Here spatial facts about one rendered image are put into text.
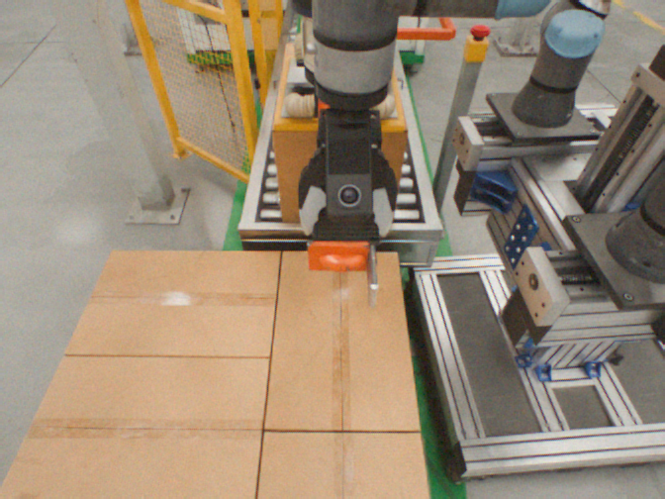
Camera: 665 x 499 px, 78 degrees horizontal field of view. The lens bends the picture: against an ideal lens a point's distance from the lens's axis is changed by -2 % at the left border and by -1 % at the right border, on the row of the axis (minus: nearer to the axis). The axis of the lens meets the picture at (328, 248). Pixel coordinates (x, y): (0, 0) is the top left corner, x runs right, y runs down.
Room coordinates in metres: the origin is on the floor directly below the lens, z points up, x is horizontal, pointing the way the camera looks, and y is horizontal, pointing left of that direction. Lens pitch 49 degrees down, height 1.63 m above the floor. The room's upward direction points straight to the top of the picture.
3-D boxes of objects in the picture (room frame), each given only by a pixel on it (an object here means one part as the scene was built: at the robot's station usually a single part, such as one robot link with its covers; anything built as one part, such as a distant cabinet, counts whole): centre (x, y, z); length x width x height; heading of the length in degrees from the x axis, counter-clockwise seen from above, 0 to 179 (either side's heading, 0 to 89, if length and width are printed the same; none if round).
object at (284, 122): (0.97, 0.07, 1.13); 0.34 x 0.10 x 0.05; 179
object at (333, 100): (0.40, -0.02, 1.38); 0.09 x 0.08 x 0.12; 178
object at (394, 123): (0.97, -0.12, 1.13); 0.34 x 0.10 x 0.05; 179
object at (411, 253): (0.99, -0.04, 0.48); 0.70 x 0.03 x 0.15; 90
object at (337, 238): (0.37, -0.01, 1.23); 0.08 x 0.07 x 0.05; 179
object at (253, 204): (2.17, 0.27, 0.50); 2.31 x 0.05 x 0.19; 0
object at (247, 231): (0.99, -0.04, 0.58); 0.70 x 0.03 x 0.06; 90
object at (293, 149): (1.35, -0.03, 0.75); 0.60 x 0.40 x 0.40; 0
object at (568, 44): (1.01, -0.57, 1.20); 0.13 x 0.12 x 0.14; 160
